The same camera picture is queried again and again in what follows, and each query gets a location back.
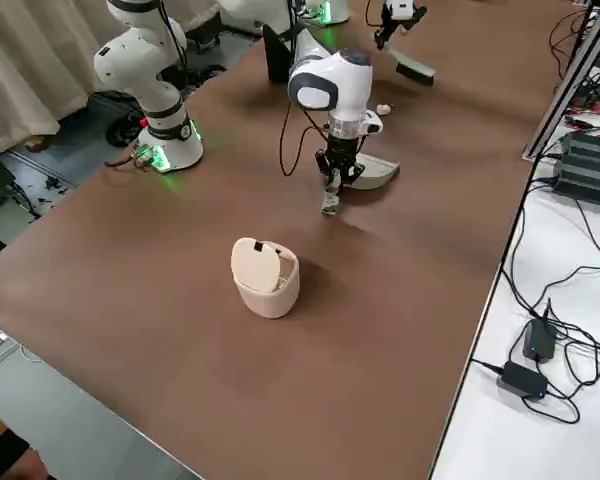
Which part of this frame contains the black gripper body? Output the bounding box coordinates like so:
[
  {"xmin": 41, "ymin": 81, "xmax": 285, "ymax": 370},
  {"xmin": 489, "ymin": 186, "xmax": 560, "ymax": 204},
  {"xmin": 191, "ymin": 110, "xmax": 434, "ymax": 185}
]
[
  {"xmin": 379, "ymin": 3, "xmax": 428, "ymax": 34},
  {"xmin": 324, "ymin": 135, "xmax": 364, "ymax": 164}
]

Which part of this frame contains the pale green plastic dustpan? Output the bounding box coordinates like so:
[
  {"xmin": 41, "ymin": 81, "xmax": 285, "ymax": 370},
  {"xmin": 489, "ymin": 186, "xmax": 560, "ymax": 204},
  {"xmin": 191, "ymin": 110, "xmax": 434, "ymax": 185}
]
[{"xmin": 328, "ymin": 152, "xmax": 400, "ymax": 197}]

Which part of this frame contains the green and white paper tag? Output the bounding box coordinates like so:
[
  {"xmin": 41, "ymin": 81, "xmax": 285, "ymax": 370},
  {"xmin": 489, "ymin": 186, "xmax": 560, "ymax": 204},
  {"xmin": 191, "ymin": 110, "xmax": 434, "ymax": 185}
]
[{"xmin": 321, "ymin": 188, "xmax": 341, "ymax": 217}]

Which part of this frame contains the white brush with black bristles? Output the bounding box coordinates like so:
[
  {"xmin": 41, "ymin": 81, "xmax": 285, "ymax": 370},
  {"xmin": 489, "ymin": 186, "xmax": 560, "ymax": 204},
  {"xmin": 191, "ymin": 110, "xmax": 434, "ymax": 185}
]
[{"xmin": 382, "ymin": 43, "xmax": 437, "ymax": 88}]

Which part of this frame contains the small beige lidded bin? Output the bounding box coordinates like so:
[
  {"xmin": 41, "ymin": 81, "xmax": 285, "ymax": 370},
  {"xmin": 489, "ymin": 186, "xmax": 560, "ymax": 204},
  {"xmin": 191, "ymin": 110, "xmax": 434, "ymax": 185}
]
[{"xmin": 229, "ymin": 237, "xmax": 301, "ymax": 320}]

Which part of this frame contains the black vase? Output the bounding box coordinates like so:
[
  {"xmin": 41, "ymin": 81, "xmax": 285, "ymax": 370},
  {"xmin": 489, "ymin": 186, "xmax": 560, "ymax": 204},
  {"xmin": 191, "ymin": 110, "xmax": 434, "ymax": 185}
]
[{"xmin": 262, "ymin": 23, "xmax": 302, "ymax": 84}]

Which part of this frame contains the black finned power box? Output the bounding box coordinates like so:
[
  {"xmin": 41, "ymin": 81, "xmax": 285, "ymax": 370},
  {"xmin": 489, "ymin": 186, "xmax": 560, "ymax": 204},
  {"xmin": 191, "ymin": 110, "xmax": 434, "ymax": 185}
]
[{"xmin": 551, "ymin": 130, "xmax": 600, "ymax": 209}]

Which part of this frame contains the black power adapter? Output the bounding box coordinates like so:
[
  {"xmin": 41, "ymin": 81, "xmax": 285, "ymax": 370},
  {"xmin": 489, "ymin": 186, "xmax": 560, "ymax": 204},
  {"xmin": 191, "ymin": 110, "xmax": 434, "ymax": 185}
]
[
  {"xmin": 496, "ymin": 360, "xmax": 550, "ymax": 400},
  {"xmin": 522, "ymin": 318, "xmax": 560, "ymax": 365}
]

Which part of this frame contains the beige curtain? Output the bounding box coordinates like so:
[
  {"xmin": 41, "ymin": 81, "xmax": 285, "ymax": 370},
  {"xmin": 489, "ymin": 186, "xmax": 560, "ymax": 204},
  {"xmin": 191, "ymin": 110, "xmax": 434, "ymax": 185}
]
[{"xmin": 0, "ymin": 0, "xmax": 112, "ymax": 162}]

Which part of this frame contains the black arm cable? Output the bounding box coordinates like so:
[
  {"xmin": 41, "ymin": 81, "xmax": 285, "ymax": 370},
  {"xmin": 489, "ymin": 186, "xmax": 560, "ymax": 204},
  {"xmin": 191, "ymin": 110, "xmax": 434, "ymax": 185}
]
[{"xmin": 278, "ymin": 0, "xmax": 331, "ymax": 177}]

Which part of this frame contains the black base cable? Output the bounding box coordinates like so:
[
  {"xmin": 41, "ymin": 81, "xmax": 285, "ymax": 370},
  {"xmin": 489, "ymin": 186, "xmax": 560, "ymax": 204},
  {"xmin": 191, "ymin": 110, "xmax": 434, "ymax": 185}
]
[{"xmin": 103, "ymin": 149, "xmax": 154, "ymax": 170}]

